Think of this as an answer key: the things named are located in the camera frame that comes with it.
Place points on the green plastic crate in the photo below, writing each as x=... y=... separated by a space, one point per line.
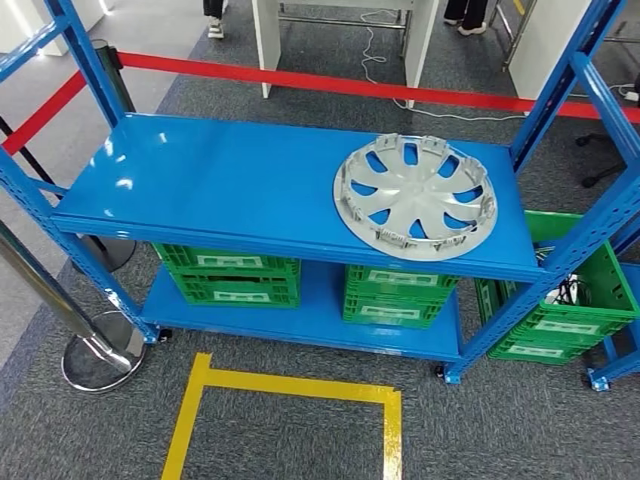
x=235 y=295
x=530 y=351
x=390 y=312
x=225 y=258
x=395 y=278
x=600 y=291

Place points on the grey plastic hubcap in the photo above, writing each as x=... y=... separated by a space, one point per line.
x=415 y=199

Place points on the red barrier belt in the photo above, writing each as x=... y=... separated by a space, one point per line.
x=45 y=112
x=350 y=83

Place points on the person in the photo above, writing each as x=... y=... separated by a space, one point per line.
x=467 y=16
x=215 y=20

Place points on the white power adapter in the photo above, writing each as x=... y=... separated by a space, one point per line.
x=557 y=295

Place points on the black office chair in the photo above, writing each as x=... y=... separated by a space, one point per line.
x=600 y=166

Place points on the white plinth with light strips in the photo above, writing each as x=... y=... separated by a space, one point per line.
x=30 y=20

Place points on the chrome stanchion post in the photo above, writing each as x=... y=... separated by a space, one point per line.
x=118 y=86
x=90 y=351

